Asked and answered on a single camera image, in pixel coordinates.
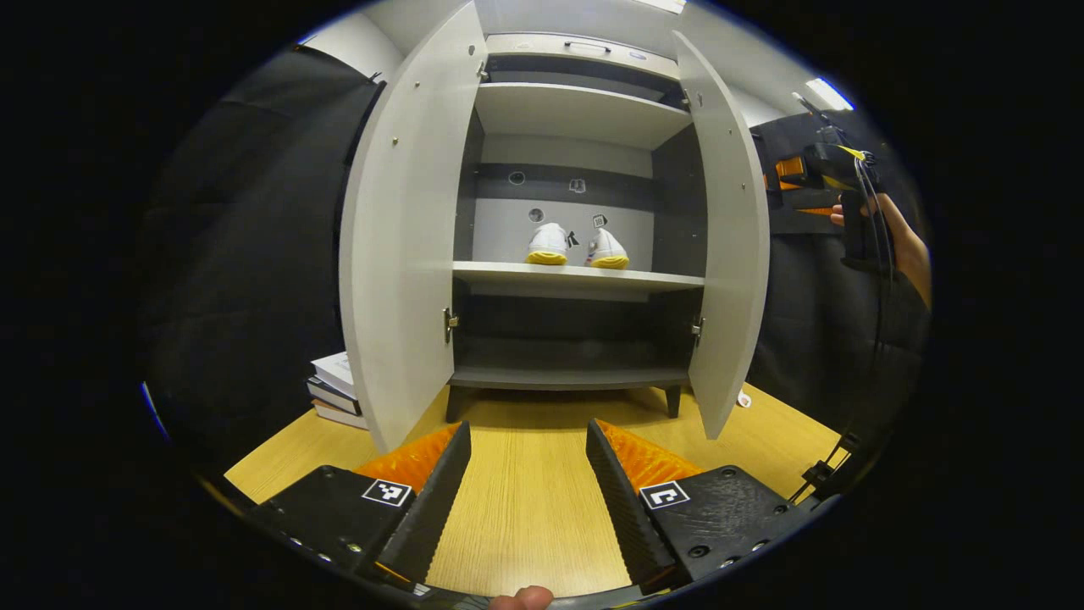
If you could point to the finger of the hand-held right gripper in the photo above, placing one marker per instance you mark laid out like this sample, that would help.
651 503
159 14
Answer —
804 203
792 169

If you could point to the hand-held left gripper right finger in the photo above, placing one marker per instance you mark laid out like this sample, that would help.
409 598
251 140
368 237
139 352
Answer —
631 517

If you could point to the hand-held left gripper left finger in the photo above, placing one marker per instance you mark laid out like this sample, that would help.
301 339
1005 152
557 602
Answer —
428 517

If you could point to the white cabinet door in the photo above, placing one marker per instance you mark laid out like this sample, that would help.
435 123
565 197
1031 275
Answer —
728 254
398 254

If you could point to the white canvas shoe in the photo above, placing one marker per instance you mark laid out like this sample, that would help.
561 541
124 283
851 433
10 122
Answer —
608 250
549 244

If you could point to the white shoe cabinet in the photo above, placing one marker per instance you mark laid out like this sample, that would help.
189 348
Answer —
576 110

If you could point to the small ceiling light panel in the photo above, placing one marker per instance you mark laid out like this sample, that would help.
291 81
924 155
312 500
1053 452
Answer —
828 93

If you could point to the white book with photo cover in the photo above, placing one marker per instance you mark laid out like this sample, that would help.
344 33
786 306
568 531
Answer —
337 373

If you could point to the large ceiling light panel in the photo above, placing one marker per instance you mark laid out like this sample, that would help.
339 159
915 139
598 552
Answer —
660 5

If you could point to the black backdrop cloth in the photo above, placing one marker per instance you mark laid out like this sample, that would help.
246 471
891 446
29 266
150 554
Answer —
254 254

